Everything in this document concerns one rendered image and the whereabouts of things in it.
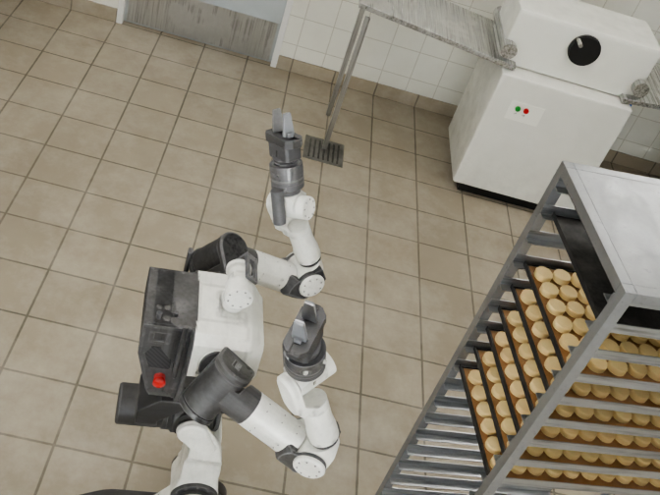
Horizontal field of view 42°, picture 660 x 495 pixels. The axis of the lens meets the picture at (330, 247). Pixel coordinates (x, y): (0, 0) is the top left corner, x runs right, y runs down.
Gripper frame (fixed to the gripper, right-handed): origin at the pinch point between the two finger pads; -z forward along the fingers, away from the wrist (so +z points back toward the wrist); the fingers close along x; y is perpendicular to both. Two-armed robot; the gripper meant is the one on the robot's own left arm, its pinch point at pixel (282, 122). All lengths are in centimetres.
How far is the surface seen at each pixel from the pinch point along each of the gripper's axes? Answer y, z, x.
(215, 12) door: -162, 44, -333
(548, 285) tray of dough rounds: -50, 47, 47
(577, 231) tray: -57, 32, 50
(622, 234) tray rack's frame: -48, 22, 70
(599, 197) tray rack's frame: -54, 19, 58
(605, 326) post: -30, 36, 80
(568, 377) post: -28, 52, 73
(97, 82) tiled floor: -66, 67, -312
